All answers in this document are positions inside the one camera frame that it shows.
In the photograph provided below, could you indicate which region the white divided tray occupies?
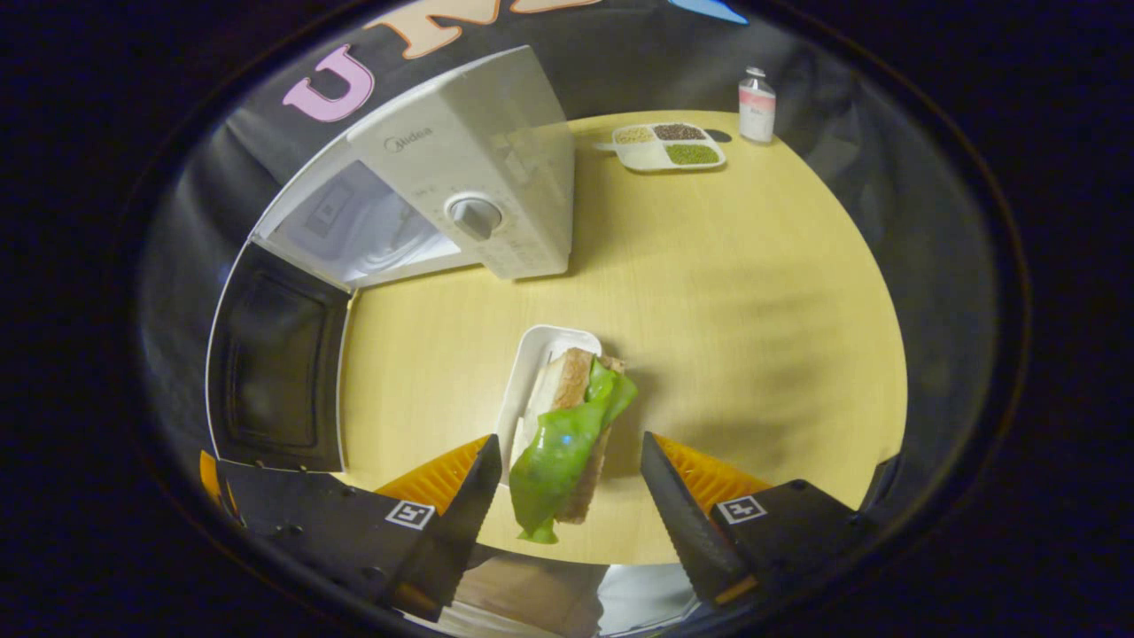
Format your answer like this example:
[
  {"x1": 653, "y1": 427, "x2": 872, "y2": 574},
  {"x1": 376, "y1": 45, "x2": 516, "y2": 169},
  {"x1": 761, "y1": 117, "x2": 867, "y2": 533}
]
[{"x1": 610, "y1": 122, "x2": 727, "y2": 173}]

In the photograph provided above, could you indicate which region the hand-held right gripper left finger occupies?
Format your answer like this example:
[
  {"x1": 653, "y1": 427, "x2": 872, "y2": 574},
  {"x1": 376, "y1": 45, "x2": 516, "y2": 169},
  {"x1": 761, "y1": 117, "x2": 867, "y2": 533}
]
[{"x1": 257, "y1": 434, "x2": 503, "y2": 623}]

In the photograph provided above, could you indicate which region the small bottle with pink label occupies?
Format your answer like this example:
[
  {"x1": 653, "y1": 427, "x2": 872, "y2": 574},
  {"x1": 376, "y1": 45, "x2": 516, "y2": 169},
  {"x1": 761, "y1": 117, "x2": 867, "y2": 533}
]
[{"x1": 739, "y1": 67, "x2": 777, "y2": 144}]

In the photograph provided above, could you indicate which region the sandwich with green lettuce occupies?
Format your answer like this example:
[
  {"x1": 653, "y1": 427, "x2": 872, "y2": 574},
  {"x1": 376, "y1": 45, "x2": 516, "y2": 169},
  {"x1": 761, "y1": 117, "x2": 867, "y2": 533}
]
[{"x1": 509, "y1": 347, "x2": 639, "y2": 545}]

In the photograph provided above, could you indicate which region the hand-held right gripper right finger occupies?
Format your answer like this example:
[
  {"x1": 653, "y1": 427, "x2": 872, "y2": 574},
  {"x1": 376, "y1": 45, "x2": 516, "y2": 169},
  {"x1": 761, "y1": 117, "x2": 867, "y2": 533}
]
[{"x1": 641, "y1": 432, "x2": 878, "y2": 608}]

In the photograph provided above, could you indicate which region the white microwave oven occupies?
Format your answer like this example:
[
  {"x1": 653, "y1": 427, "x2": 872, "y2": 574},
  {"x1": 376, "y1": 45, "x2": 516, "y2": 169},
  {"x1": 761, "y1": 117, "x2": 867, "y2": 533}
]
[{"x1": 206, "y1": 44, "x2": 577, "y2": 475}]

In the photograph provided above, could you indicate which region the white rectangular plate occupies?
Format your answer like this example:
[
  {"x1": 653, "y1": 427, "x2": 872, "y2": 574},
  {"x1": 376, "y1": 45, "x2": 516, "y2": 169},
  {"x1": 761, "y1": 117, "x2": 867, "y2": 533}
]
[{"x1": 496, "y1": 325, "x2": 603, "y2": 485}]

